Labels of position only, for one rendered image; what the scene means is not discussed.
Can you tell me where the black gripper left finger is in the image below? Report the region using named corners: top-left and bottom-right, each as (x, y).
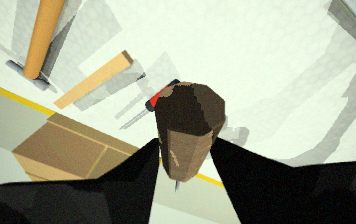
top-left (0, 138), bottom-right (160, 224)

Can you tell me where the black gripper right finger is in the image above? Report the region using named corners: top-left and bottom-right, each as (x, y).
top-left (210, 137), bottom-right (356, 224)

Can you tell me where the small hammer with orange handle and grey head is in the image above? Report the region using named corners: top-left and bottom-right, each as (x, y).
top-left (5, 0), bottom-right (65, 91)

